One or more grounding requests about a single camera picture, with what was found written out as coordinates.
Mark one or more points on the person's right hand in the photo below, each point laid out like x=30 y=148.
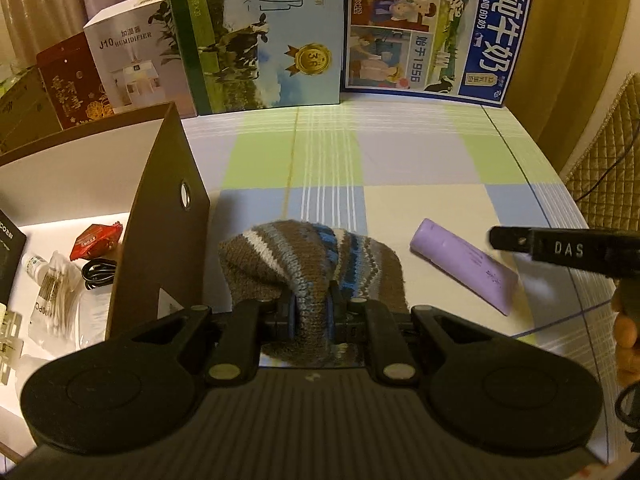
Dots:
x=627 y=330

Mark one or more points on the purple packet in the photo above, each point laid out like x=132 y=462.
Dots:
x=460 y=260

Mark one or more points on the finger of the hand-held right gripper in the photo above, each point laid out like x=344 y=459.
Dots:
x=510 y=238

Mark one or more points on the black product box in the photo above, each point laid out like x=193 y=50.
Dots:
x=10 y=260

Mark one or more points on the small white bottle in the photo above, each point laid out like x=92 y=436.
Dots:
x=35 y=265

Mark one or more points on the striped knitted sock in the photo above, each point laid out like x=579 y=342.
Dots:
x=310 y=260

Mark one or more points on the yellow curtain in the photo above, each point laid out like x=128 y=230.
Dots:
x=575 y=35

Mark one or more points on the quilted chair cover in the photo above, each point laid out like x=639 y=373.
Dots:
x=610 y=160

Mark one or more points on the brown cardboard carton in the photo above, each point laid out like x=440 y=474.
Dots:
x=25 y=115

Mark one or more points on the checked tablecloth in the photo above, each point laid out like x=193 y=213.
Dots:
x=400 y=160

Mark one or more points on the green milk carton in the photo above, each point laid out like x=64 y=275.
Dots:
x=250 y=35

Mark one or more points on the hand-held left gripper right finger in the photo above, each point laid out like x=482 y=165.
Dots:
x=331 y=315

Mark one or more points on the clear plastic bag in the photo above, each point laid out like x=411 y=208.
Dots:
x=92 y=320

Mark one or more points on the red snack packet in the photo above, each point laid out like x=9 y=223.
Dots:
x=97 y=240

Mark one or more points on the cotton swab pack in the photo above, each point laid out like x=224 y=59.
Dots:
x=55 y=300

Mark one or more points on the red gift box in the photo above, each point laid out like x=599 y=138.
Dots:
x=70 y=85

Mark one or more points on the white humidifier box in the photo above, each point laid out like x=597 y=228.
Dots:
x=135 y=60

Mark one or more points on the brown cardboard box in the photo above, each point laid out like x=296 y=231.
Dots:
x=160 y=210

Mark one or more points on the blue milk carton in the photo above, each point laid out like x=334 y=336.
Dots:
x=440 y=35

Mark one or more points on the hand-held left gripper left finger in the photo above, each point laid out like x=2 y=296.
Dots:
x=290 y=315

